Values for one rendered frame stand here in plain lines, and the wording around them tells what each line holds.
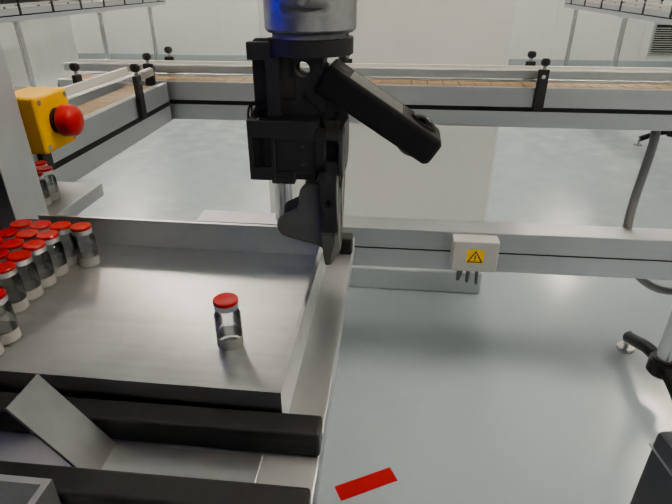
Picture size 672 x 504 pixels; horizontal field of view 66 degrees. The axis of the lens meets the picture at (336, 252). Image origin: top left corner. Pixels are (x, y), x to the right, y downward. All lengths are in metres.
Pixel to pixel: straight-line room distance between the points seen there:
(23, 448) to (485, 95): 1.15
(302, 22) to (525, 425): 1.44
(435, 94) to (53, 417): 1.11
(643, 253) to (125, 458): 1.43
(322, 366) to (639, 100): 1.13
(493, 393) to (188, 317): 1.38
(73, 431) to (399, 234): 1.17
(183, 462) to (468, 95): 1.10
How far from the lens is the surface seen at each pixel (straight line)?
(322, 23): 0.43
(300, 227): 0.49
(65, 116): 0.76
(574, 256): 1.55
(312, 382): 0.42
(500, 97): 1.33
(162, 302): 0.53
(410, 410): 1.66
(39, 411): 0.38
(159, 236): 0.63
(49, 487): 0.35
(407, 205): 2.05
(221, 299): 0.43
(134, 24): 9.34
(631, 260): 1.61
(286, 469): 0.36
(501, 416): 1.70
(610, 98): 1.40
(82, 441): 0.39
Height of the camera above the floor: 1.16
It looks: 28 degrees down
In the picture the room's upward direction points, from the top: straight up
